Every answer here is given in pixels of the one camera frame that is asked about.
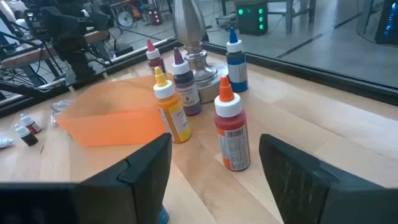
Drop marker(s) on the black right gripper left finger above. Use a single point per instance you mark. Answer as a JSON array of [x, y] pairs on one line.
[[93, 202]]

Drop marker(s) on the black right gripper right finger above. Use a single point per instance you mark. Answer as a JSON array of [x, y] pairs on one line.
[[311, 199]]

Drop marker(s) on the pink-cap red food coloring bottle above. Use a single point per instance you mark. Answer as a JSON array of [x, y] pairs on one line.
[[154, 59]]

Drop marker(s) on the small black dropper bottle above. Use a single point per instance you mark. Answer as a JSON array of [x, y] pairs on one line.
[[27, 137]]

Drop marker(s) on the small red-label dropper bottle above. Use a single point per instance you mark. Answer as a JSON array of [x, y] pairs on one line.
[[31, 124]]

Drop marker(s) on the orange-cap food coloring bottle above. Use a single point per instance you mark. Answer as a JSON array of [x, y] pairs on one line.
[[231, 137]]

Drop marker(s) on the yellow food coloring bottle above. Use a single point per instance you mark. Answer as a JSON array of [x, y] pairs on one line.
[[174, 118]]

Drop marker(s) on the purple food coloring bottle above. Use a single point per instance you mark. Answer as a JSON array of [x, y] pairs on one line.
[[188, 93]]

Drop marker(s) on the blue food coloring bottle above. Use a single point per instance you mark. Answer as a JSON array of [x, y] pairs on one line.
[[237, 68]]

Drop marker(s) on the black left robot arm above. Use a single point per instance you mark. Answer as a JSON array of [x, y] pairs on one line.
[[76, 62]]

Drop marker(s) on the round floor fan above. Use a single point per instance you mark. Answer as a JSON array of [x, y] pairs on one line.
[[125, 19]]

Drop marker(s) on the small blue-label dropper bottle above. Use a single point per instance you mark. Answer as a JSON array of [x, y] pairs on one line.
[[164, 217]]

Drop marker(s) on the orange translucent plastic bin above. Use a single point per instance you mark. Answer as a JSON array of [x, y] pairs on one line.
[[109, 124]]

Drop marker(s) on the black box with red lights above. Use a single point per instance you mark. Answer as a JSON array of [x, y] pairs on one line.
[[155, 17]]

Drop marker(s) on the silver table lamp white shade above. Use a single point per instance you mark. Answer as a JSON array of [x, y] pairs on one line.
[[192, 31]]

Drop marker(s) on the black box with green lights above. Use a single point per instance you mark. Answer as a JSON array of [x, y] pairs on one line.
[[252, 21]]

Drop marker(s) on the blue-lit computer tower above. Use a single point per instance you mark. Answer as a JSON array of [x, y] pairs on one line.
[[388, 25]]

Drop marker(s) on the black aluminium table frame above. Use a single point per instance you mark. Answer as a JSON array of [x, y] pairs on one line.
[[311, 74]]

